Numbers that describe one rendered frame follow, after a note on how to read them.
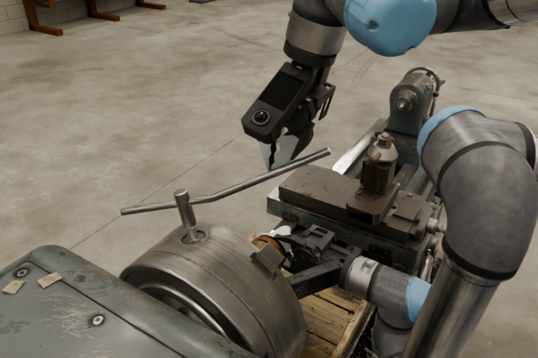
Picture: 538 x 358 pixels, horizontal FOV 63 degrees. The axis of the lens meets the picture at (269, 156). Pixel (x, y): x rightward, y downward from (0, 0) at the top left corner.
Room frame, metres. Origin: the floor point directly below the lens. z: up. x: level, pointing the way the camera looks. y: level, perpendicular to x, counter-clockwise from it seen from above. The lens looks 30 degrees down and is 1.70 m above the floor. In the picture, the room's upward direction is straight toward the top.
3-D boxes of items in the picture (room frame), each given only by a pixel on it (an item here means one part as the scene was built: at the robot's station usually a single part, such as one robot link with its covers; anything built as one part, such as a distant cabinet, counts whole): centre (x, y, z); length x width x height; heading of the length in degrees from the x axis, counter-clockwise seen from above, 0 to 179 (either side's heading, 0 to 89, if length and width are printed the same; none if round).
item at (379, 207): (0.99, -0.29, 0.99); 0.20 x 0.10 x 0.05; 148
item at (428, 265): (0.97, -0.44, 0.75); 0.27 x 0.10 x 0.23; 148
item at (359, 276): (0.61, -0.18, 1.09); 0.08 x 0.05 x 0.08; 147
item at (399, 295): (0.57, -0.24, 1.08); 0.11 x 0.08 x 0.09; 57
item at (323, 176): (1.05, -0.25, 0.95); 0.43 x 0.17 x 0.05; 58
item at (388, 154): (1.02, -0.30, 1.13); 0.08 x 0.08 x 0.03
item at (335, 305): (0.74, -0.03, 0.89); 0.36 x 0.30 x 0.04; 58
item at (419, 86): (1.55, -0.54, 1.01); 0.30 x 0.20 x 0.29; 148
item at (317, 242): (0.66, -0.11, 1.08); 0.12 x 0.09 x 0.08; 57
